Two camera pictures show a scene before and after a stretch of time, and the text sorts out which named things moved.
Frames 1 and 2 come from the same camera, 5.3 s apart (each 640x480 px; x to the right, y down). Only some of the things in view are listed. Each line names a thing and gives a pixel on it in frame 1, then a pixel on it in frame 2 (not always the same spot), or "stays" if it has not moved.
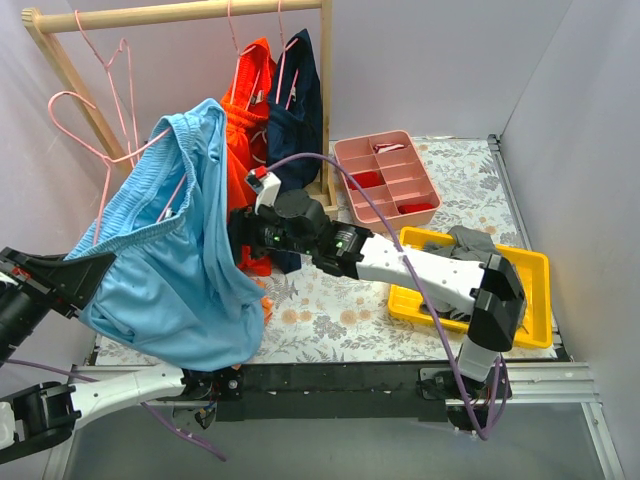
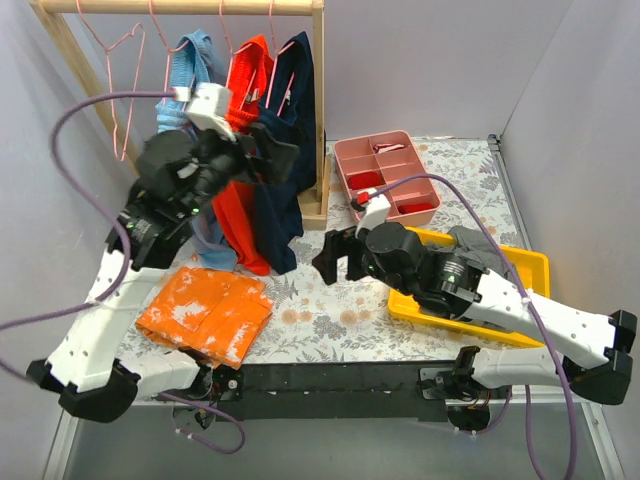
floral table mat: (319, 316) stays
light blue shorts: (181, 283) -> (197, 63)
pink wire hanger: (110, 162) -> (167, 59)
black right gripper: (239, 236) -> (350, 255)
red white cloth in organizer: (387, 147) stays
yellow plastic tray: (533, 267) stays
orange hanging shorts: (246, 108) stays
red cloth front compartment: (414, 207) stays
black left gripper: (60, 282) -> (255, 153)
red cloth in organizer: (365, 180) stays
